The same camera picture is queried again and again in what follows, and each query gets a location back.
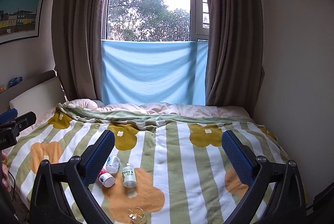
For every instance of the brown left curtain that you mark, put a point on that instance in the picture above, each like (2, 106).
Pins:
(77, 32)

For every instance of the light blue cloth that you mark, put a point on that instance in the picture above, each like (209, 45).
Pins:
(148, 72)

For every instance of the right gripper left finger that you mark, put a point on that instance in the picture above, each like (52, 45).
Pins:
(49, 203)

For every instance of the framed wall picture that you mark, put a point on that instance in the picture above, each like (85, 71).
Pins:
(20, 19)

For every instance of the brown curtain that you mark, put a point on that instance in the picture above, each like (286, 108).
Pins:
(77, 32)
(234, 71)

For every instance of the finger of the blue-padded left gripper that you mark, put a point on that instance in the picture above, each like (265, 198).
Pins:
(8, 116)

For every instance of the green label cut bottle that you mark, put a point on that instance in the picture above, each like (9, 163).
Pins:
(128, 176)

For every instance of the brown right curtain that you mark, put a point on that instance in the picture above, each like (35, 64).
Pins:
(234, 71)

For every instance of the left hand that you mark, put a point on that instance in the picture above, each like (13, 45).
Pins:
(5, 181)

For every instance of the red label cut bottle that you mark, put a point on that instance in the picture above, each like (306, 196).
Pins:
(106, 179)

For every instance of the blue object on shelf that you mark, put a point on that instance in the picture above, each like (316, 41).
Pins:
(15, 81)

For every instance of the clear yellow plastic cup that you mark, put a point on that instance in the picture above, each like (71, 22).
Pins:
(137, 215)

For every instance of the dark wooden headboard shelf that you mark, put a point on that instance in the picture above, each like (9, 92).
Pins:
(22, 87)

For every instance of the white headboard cushion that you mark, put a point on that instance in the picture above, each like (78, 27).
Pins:
(40, 99)

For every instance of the striped floral blanket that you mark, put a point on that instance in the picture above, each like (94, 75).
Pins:
(183, 173)

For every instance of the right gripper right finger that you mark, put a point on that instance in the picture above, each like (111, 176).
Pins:
(287, 203)

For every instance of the blue label white bottle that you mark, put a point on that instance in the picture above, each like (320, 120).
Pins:
(112, 164)

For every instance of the pink bedsheet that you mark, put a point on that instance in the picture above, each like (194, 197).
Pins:
(163, 108)

